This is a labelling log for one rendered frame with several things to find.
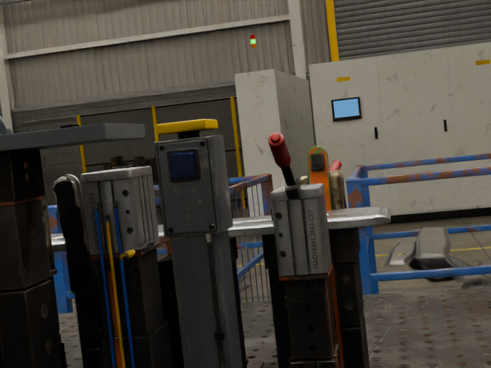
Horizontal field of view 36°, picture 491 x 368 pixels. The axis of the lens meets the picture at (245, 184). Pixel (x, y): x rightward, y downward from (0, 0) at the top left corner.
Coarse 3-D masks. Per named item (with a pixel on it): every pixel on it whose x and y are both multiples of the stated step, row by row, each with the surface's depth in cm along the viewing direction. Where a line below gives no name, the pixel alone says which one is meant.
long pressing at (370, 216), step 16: (352, 208) 126; (368, 208) 123; (384, 208) 123; (240, 224) 119; (256, 224) 113; (272, 224) 112; (336, 224) 110; (352, 224) 109; (368, 224) 109; (64, 240) 120; (160, 240) 115
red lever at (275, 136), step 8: (272, 136) 88; (280, 136) 88; (272, 144) 88; (280, 144) 88; (272, 152) 90; (280, 152) 89; (288, 152) 90; (280, 160) 90; (288, 160) 91; (288, 168) 93; (288, 176) 95; (288, 184) 97; (296, 184) 97; (288, 192) 97; (296, 192) 97
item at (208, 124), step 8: (192, 120) 85; (200, 120) 85; (208, 120) 86; (216, 120) 90; (160, 128) 86; (168, 128) 85; (176, 128) 85; (184, 128) 85; (192, 128) 85; (200, 128) 85; (208, 128) 86; (216, 128) 90; (184, 136) 87; (192, 136) 87
